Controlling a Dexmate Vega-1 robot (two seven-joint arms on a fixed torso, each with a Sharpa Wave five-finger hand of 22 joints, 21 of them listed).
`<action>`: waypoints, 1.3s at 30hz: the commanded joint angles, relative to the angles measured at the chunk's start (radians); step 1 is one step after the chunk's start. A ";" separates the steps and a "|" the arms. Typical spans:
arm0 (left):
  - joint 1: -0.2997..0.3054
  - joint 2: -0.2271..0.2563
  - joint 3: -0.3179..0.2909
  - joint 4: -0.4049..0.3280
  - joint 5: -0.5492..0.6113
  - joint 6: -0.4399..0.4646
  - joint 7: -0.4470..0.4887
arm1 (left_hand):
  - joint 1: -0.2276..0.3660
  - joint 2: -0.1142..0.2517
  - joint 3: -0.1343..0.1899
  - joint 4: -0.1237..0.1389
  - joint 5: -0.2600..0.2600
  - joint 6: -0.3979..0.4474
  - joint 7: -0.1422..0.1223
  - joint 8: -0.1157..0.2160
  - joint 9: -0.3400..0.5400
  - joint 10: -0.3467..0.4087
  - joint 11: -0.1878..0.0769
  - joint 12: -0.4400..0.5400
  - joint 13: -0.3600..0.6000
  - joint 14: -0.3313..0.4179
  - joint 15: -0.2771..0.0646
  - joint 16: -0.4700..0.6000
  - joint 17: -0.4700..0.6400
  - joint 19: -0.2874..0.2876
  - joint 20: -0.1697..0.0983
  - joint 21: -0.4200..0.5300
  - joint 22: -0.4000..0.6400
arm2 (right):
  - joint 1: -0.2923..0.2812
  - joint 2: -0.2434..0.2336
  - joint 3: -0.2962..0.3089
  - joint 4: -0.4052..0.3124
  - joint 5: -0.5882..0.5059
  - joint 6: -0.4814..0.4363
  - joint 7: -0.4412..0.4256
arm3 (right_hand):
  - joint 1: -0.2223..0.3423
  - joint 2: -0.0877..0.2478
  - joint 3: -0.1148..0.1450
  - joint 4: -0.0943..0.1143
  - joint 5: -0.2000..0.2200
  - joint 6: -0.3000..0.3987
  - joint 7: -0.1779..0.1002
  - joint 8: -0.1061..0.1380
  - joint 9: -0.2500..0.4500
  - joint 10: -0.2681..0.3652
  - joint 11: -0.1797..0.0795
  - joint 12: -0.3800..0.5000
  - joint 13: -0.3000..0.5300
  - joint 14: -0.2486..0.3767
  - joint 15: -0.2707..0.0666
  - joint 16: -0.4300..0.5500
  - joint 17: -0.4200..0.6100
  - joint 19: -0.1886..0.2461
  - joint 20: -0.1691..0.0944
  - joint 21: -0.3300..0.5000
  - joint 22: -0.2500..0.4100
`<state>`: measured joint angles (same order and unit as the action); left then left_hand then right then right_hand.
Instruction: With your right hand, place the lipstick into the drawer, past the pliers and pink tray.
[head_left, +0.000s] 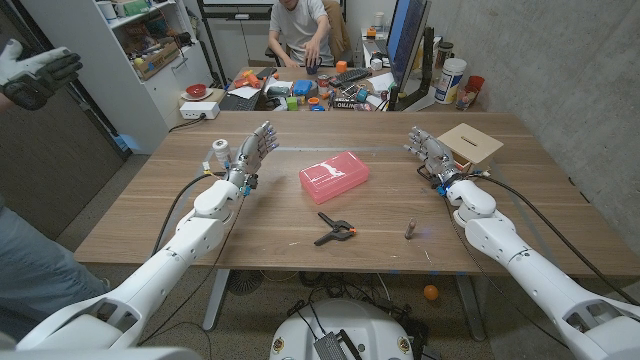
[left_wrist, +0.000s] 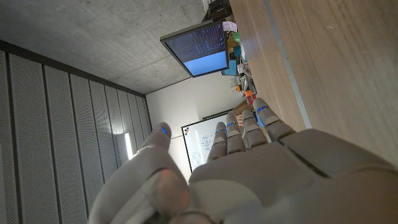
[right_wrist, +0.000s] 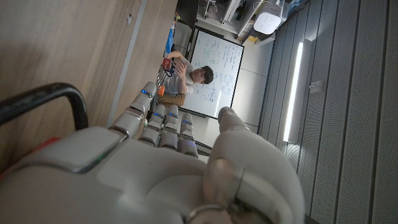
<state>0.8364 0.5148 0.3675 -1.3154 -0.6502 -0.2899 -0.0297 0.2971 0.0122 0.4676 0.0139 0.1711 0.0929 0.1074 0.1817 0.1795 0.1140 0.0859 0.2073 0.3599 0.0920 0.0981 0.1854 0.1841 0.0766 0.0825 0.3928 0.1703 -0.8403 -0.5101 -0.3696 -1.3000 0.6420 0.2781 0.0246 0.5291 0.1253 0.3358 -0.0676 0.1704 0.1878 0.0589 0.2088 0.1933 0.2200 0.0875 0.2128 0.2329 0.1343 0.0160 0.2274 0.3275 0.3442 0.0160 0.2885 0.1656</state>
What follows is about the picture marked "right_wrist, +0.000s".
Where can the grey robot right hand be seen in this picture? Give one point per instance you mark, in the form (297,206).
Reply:
(140,180)

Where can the red handheld device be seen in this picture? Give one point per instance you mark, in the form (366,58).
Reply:
(167,63)

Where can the orange cup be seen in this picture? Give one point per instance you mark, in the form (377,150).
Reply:
(160,90)

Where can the seated person in grey shirt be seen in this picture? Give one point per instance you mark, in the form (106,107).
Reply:
(177,82)

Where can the long ceiling light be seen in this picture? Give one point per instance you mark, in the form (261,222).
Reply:
(292,93)

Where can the white air purifier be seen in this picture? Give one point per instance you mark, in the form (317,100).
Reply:
(267,21)

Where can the whiteboard with black frame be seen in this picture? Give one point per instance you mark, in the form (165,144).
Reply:
(224,62)

